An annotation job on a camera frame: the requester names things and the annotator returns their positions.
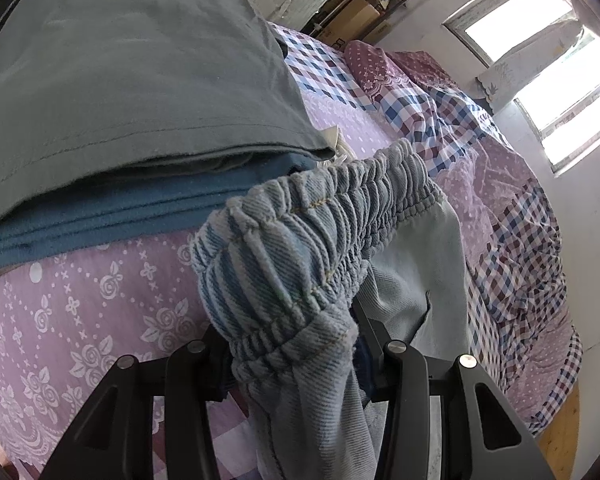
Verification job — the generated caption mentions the light blue denim pants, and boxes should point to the light blue denim pants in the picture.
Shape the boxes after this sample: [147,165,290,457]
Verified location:
[190,140,468,479]

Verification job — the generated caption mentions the plaid patchwork quilt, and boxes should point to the plaid patchwork quilt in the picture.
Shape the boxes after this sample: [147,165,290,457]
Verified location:
[343,41,583,434]

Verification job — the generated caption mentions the purple floral plaid bed sheet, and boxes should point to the purple floral plaid bed sheet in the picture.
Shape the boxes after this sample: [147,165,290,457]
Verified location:
[0,26,392,479]

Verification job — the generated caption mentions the blue folded garment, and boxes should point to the blue folded garment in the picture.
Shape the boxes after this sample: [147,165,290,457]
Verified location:
[0,153,316,271]

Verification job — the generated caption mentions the white framed window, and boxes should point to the white framed window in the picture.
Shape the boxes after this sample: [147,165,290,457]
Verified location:
[444,0,600,172]

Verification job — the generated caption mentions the white window curtain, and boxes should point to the white window curtain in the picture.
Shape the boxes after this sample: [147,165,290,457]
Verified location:
[468,18,583,115]

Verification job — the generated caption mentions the grey folded garment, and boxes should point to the grey folded garment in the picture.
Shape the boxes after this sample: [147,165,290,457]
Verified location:
[0,0,330,219]

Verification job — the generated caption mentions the cardboard boxes stack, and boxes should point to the cardboard boxes stack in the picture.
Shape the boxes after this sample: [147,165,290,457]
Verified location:
[247,0,406,51]

